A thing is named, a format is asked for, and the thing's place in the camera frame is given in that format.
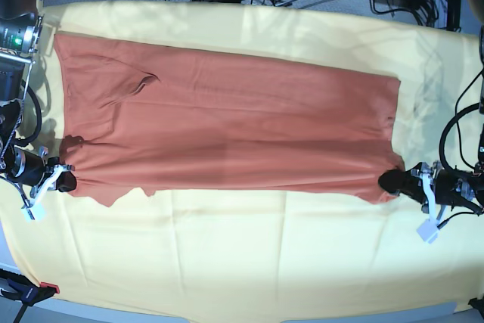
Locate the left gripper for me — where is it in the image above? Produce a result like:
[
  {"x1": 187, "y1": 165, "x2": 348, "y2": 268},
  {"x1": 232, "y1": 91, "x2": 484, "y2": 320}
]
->
[{"x1": 378, "y1": 162, "x2": 482, "y2": 213}]

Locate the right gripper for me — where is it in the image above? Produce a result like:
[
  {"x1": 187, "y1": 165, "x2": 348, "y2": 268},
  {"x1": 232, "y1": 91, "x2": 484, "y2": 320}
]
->
[{"x1": 1, "y1": 147, "x2": 77, "y2": 193}]

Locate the black clamp right corner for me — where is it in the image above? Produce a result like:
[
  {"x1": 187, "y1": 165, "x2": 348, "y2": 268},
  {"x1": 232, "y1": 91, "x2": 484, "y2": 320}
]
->
[{"x1": 468, "y1": 297, "x2": 484, "y2": 318}]

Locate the pale yellow table cloth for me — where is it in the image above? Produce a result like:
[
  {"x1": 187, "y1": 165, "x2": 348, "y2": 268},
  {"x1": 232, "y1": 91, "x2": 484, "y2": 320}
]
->
[{"x1": 1, "y1": 2, "x2": 483, "y2": 322}]

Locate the terracotta orange T-shirt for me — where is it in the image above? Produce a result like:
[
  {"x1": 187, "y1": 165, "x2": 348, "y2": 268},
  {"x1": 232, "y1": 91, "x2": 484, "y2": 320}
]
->
[{"x1": 54, "y1": 33, "x2": 403, "y2": 206}]

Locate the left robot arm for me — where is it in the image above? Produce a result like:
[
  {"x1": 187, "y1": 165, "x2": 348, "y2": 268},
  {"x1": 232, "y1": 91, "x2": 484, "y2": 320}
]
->
[{"x1": 378, "y1": 0, "x2": 483, "y2": 216}]

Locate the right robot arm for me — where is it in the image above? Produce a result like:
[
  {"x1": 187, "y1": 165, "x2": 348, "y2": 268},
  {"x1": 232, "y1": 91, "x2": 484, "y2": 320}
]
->
[{"x1": 1, "y1": 0, "x2": 76, "y2": 198}]

